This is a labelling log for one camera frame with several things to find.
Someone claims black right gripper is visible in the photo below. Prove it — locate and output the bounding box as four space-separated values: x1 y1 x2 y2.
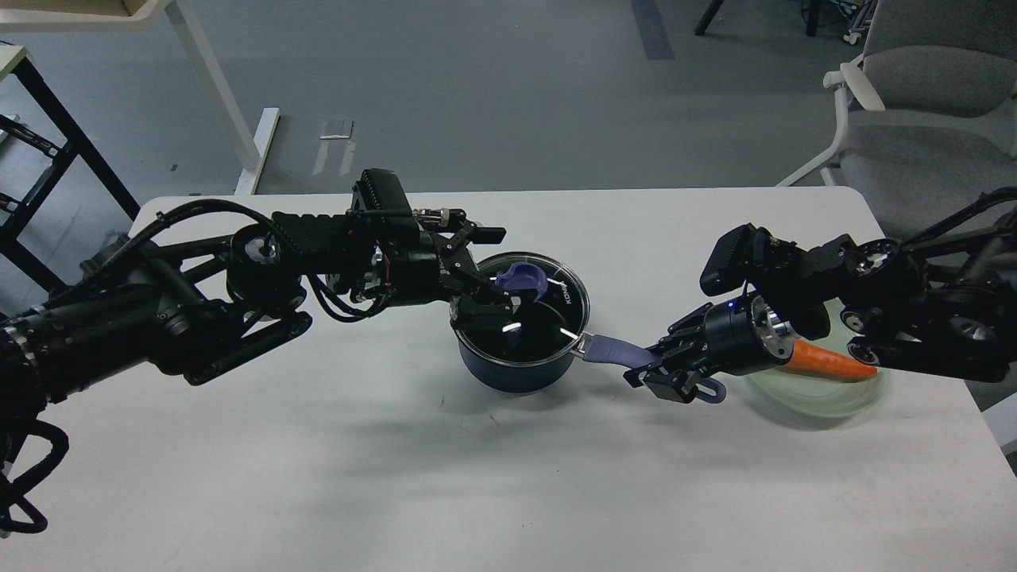
624 296 795 404

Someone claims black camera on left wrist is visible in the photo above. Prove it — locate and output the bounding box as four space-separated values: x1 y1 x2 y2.
351 168 420 242

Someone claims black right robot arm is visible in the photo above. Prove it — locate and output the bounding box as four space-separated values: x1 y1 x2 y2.
624 186 1016 403

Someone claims blue saucepan with handle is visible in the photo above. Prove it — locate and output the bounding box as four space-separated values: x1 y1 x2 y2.
454 251 659 395

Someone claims pale green plate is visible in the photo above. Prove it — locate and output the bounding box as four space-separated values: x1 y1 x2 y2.
747 300 889 419

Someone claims black metal rack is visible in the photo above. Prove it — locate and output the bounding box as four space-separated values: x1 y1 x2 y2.
1 44 141 291

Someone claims glass pot lid blue knob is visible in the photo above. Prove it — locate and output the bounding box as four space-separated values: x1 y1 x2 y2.
454 252 591 367

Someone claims white desk frame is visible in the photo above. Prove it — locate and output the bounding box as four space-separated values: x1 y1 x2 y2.
1 1 282 195

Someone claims grey white office chair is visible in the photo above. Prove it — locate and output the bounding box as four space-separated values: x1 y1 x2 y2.
783 1 1016 240

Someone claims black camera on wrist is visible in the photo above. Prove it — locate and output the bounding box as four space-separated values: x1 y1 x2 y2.
351 168 420 242
698 223 765 296

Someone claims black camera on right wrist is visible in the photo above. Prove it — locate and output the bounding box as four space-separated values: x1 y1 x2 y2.
698 223 765 296

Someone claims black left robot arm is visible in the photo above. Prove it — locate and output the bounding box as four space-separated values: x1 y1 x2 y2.
1 199 532 536

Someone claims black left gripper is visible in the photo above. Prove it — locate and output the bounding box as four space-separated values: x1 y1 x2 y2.
374 220 516 330

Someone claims orange toy carrot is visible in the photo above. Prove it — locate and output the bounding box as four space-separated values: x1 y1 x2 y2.
783 339 879 383

